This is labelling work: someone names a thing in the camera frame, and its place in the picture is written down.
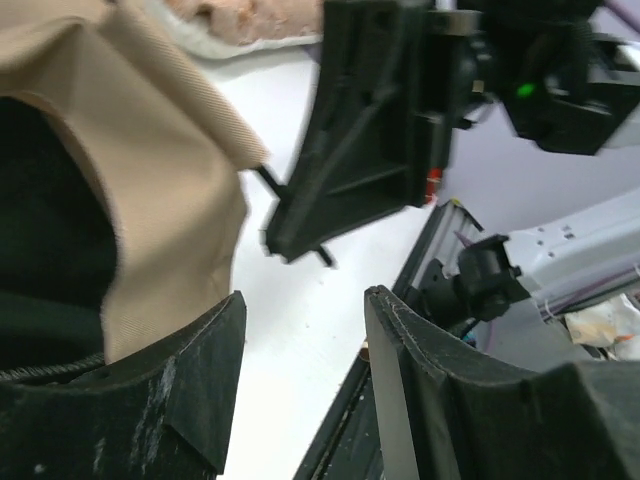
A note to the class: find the beige fabric pet tent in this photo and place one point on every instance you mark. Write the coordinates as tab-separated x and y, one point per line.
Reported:
159	145

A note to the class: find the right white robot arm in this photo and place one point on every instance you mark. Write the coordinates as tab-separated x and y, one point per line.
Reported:
561	83

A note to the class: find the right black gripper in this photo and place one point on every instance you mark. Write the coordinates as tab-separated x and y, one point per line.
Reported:
364	154

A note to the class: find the black tent pole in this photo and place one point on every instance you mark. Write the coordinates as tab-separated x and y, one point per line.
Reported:
281	233

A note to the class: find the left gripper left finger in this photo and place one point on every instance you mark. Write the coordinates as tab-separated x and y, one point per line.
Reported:
165	412

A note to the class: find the pink patterned pillow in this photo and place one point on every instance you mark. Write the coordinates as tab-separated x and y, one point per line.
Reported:
224	29

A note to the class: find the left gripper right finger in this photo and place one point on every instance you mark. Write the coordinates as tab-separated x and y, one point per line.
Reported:
447	411

